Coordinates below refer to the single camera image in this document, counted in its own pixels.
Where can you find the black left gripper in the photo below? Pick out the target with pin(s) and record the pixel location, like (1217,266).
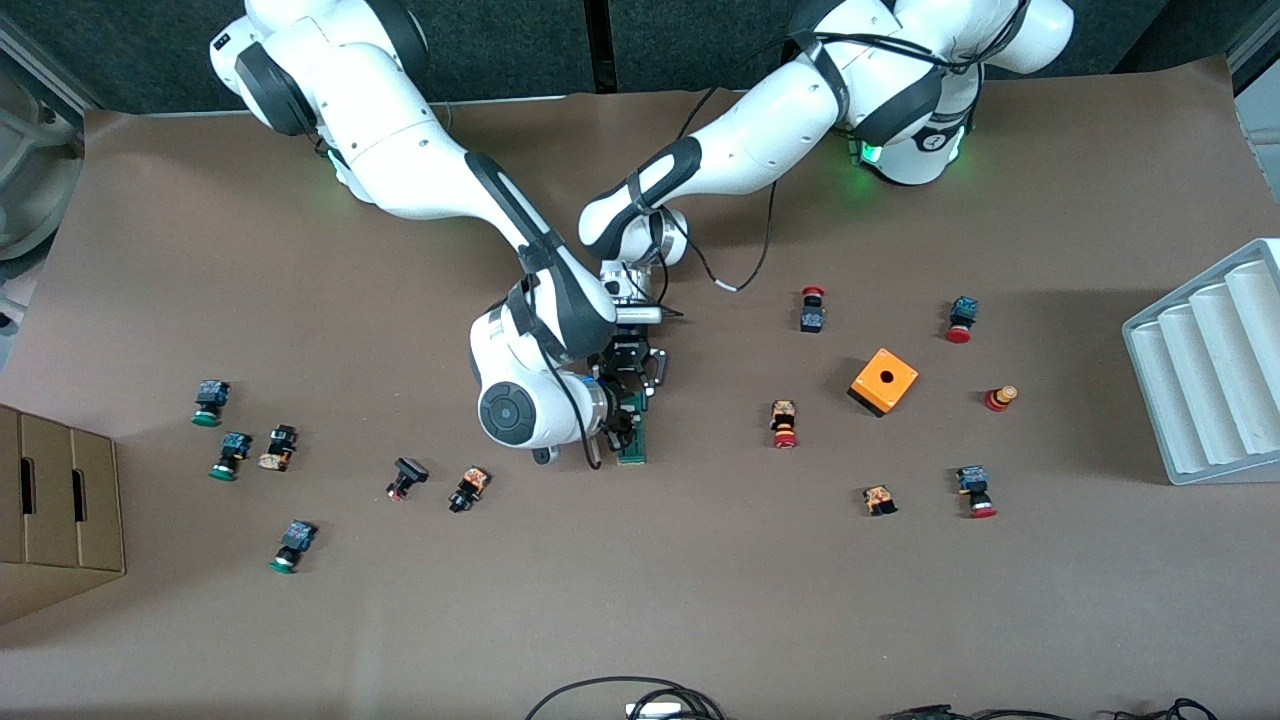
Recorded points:
(630,354)

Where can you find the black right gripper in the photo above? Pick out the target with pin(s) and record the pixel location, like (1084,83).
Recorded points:
(617,414)

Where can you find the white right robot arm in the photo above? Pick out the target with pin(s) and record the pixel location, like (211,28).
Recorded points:
(400,150)

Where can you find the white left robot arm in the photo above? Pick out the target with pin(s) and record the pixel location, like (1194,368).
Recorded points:
(780,120)

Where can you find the red button orange block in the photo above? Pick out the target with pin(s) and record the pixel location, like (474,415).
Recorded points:
(784,424)

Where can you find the red button black block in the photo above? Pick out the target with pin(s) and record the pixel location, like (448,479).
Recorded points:
(813,312)

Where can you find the black square button red stem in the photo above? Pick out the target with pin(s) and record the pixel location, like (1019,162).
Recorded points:
(407,476)

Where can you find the red mushroom button blue block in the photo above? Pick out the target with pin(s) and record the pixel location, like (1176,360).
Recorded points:
(975,492)
(962,320)

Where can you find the green mushroom push button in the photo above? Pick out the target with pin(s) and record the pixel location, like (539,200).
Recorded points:
(232,452)
(293,543)
(210,398)

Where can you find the red yellow emergency button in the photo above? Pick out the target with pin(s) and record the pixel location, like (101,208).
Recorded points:
(1000,398)

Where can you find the brown cardboard box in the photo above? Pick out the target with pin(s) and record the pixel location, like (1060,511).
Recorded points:
(60,510)

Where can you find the white ribbed plastic tray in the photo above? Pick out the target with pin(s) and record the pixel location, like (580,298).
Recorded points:
(1210,380)

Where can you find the grey metal stand base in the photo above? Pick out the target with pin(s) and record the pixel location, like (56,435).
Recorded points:
(40,170)

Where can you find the black knob switch orange block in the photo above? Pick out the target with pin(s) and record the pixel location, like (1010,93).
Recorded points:
(468,489)

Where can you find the orange button enclosure box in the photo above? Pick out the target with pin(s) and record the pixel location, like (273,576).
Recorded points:
(884,381)

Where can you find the grey aluminium frame bar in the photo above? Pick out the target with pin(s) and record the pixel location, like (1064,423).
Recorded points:
(50,65)

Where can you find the grey metal frame post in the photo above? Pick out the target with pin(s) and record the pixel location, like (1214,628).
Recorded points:
(1260,70)

